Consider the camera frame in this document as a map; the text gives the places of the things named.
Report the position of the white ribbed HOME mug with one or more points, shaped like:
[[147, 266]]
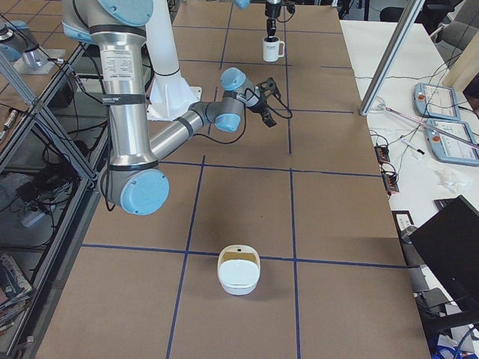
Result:
[[273, 49]]

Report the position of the aluminium profile post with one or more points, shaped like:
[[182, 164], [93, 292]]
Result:
[[407, 19]]

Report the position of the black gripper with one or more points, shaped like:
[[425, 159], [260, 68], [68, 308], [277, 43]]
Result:
[[272, 9], [260, 107]]

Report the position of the teach pendant lower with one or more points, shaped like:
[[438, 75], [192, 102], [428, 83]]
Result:
[[447, 149]]

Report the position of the black power strip right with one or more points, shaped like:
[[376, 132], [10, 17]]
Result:
[[389, 179]]

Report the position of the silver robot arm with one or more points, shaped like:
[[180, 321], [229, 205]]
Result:
[[242, 4], [132, 179]]

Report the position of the teach pendant upper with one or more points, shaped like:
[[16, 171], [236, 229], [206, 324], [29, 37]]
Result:
[[436, 101]]

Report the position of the teach pendant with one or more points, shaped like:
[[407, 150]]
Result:
[[447, 149], [436, 101]]

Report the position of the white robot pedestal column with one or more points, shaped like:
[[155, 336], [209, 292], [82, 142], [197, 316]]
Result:
[[170, 95]]

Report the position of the black monitor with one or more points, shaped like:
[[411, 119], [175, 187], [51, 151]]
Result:
[[448, 245]]

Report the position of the black power strip left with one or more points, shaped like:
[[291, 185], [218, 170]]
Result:
[[382, 153]]

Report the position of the black power strip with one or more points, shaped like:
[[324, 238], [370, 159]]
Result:
[[382, 153], [389, 179]]

